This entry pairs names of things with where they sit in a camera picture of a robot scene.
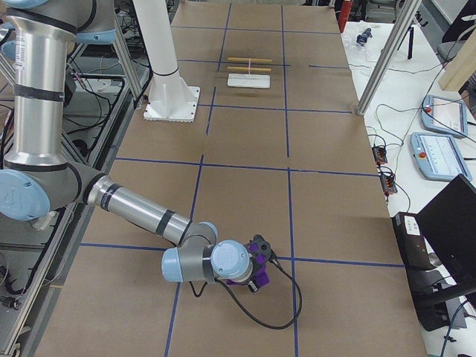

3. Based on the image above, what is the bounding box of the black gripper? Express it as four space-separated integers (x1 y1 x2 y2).
245 234 274 292

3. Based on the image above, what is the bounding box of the purple towel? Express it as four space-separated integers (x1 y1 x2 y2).
226 242 271 292

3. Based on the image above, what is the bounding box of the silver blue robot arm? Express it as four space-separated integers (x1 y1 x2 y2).
1 1 277 292

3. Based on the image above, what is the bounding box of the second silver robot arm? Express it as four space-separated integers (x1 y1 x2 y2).
1 22 16 61

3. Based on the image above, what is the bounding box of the lower orange connector box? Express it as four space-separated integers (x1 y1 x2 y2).
379 172 398 196

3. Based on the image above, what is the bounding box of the orange connector box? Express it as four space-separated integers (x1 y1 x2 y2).
372 146 387 166
379 172 398 196

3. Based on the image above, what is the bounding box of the upper orange connector box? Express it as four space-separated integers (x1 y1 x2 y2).
372 146 387 166

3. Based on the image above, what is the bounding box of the black computer box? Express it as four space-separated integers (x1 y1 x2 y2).
392 212 436 271

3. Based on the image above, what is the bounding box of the black monitor on stand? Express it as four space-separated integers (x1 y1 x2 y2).
407 174 475 331

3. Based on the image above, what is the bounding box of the lower blue teach pendant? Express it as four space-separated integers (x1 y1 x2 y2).
410 132 472 181

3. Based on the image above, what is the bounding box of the blue teach pendant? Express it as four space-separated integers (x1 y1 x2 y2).
421 94 468 138
410 132 472 181

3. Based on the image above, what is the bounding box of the upper blue teach pendant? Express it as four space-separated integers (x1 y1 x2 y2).
421 94 468 138

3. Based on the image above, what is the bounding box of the folded blue umbrella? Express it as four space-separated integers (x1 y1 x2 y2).
356 28 373 46

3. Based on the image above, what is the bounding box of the red cylinder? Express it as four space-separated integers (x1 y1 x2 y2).
338 0 353 33

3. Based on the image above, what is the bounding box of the wooden plank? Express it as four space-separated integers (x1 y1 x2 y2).
439 30 475 91

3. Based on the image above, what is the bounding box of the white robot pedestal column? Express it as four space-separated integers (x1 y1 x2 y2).
133 0 200 123

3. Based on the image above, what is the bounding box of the aluminium frame post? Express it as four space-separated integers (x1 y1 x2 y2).
356 0 422 116

